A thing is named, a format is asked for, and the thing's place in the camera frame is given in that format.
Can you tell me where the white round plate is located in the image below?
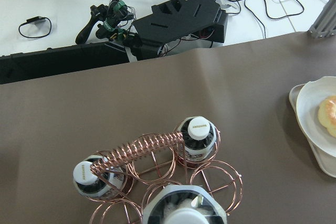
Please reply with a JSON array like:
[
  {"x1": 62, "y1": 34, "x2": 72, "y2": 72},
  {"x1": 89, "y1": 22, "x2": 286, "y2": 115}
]
[{"x1": 296, "y1": 76, "x2": 335, "y2": 156}]

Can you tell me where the aluminium frame post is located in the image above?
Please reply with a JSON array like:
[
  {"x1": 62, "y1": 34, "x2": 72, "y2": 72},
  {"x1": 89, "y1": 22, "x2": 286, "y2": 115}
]
[{"x1": 308, "y1": 0, "x2": 336, "y2": 38}]

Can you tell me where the tea bottle far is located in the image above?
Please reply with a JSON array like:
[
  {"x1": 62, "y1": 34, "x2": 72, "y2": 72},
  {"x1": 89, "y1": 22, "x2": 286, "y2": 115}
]
[{"x1": 73, "y1": 155, "x2": 126, "y2": 200}]

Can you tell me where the tea bottle middle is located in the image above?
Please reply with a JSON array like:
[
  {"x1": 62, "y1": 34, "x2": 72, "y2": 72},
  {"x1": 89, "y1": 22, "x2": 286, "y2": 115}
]
[{"x1": 176, "y1": 116, "x2": 220, "y2": 168}]

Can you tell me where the tea bottle white cap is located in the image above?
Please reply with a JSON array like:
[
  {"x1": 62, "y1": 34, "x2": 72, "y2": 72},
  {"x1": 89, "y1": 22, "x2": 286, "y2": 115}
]
[{"x1": 142, "y1": 185, "x2": 227, "y2": 224}]

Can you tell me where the glazed donut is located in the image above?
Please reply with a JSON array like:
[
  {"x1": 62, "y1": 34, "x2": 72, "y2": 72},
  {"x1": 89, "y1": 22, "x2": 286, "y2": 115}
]
[{"x1": 318, "y1": 95, "x2": 335, "y2": 137}]

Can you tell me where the copper wire bottle rack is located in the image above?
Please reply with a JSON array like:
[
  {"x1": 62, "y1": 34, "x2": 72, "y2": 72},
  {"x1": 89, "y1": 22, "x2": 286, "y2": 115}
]
[{"x1": 85, "y1": 131, "x2": 243, "y2": 223}]

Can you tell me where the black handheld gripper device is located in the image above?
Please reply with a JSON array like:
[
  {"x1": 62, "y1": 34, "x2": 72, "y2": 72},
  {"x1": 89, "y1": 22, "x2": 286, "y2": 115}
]
[{"x1": 75, "y1": 0, "x2": 135, "y2": 45}]

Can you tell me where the black plastic platform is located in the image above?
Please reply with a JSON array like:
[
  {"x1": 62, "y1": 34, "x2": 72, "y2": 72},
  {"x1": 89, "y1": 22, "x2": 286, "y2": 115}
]
[{"x1": 1, "y1": 0, "x2": 228, "y2": 84}]

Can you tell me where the cream serving tray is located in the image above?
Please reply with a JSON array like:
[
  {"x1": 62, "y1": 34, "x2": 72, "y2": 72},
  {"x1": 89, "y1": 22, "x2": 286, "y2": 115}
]
[{"x1": 288, "y1": 84, "x2": 335, "y2": 178}]

